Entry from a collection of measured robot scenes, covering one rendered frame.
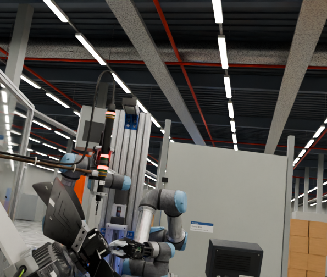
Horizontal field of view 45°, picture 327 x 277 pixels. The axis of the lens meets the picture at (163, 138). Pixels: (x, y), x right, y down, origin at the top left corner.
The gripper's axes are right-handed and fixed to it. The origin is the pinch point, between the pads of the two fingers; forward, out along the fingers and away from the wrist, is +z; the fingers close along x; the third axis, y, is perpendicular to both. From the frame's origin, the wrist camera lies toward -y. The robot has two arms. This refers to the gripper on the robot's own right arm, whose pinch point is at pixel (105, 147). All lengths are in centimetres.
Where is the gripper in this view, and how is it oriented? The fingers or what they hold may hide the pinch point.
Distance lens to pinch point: 172.7
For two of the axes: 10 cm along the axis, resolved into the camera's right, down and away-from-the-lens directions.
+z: 2.5, -1.5, -9.6
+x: -9.6, -1.6, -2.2
